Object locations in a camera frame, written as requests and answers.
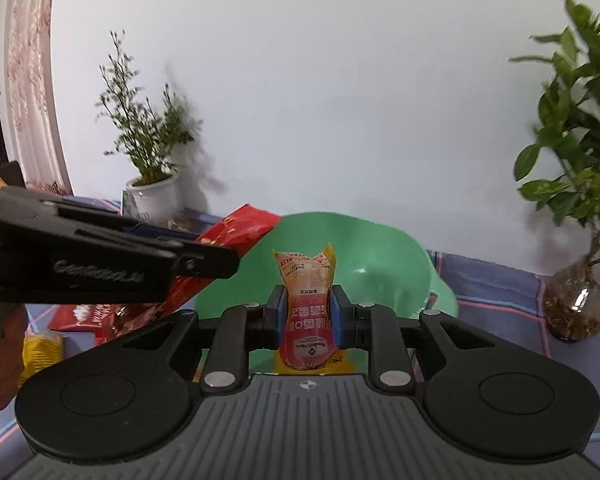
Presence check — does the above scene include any pink yellow sausage packet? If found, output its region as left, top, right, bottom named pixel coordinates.
left=272, top=241, right=357, bottom=376

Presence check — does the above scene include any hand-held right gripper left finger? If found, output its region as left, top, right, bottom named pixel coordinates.
left=122, top=285, right=288, bottom=395

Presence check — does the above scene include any yellow snack packet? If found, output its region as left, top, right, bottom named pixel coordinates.
left=22, top=332, right=65, bottom=384

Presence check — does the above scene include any printed flat box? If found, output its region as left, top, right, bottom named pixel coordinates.
left=167, top=208, right=227, bottom=241

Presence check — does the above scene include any leafy plant in glass vase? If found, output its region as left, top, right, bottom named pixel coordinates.
left=509, top=0, right=600, bottom=344

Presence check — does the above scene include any green plastic bowl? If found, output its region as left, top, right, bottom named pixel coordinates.
left=192, top=211, right=459, bottom=376

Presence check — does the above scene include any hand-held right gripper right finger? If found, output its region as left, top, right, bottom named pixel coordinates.
left=330, top=285, right=497, bottom=395

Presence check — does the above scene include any fine-leaved plant in white pot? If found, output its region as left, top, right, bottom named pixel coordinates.
left=95, top=30, right=204, bottom=227

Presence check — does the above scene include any plaid blue tablecloth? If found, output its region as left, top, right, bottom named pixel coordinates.
left=0, top=195, right=600, bottom=480

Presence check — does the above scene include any red and gold snack bag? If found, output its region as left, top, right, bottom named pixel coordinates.
left=47, top=203, right=284, bottom=344

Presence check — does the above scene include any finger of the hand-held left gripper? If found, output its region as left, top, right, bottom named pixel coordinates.
left=175, top=242, right=241, bottom=281
left=40, top=199, right=197, bottom=253

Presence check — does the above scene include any person's left hand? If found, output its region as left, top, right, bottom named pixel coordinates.
left=0, top=304, right=30, bottom=414

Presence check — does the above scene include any floral pink curtain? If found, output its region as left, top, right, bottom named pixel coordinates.
left=4, top=0, right=74, bottom=197

